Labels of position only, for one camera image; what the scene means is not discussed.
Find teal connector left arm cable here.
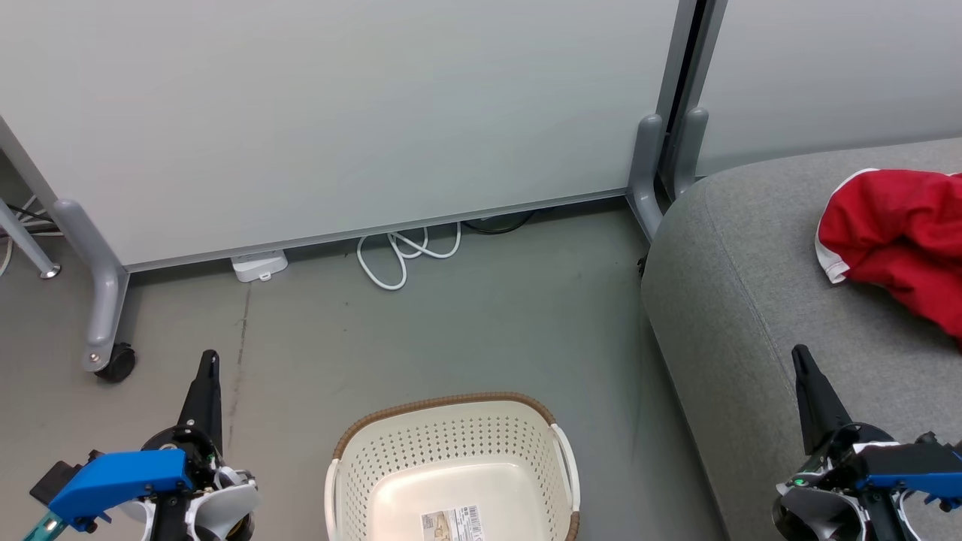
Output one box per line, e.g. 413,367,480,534
23,511,65,541

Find looped white cable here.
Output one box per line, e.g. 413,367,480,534
355,223,461,291

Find tangled black and white cables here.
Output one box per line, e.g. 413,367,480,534
0,195,61,275

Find grey partition leg with caster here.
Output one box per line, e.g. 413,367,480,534
51,199,130,373

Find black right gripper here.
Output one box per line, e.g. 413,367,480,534
782,344,895,489

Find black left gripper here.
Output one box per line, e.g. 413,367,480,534
143,349,225,476

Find black floor cable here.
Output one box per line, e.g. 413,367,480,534
462,212,536,235

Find printed label inside basket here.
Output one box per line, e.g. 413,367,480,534
421,505,482,541

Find wide white partition panel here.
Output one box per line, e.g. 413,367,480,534
0,0,681,271

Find grey metal table leg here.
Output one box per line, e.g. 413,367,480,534
0,199,61,280

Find grey fabric sofa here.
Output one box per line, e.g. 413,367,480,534
640,137,962,541

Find black caster wheel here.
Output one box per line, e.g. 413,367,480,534
96,343,138,382

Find white power adapter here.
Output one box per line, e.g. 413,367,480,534
230,250,289,283

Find red garment with white stripes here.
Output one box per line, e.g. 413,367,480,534
815,169,962,343

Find narrow white partition panel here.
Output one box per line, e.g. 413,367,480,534
695,0,962,177

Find cream perforated laundry basket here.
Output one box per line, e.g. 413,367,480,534
325,392,581,541

